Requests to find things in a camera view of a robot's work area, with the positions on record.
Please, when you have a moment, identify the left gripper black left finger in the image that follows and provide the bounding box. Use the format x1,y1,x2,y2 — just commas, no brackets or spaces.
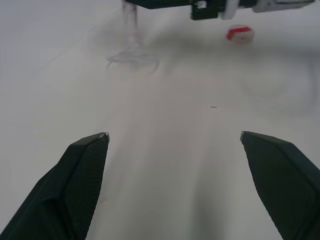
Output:
0,131,111,240

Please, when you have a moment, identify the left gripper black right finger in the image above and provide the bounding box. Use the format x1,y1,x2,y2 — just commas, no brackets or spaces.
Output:
239,130,320,240

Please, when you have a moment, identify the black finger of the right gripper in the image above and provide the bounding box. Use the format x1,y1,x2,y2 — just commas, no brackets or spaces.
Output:
124,0,194,10

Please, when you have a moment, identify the red and white bottle cap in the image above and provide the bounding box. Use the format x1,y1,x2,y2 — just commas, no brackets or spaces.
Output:
225,24,255,45

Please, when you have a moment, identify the clear wine glass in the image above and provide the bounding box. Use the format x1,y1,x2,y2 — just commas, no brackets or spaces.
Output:
106,0,160,71

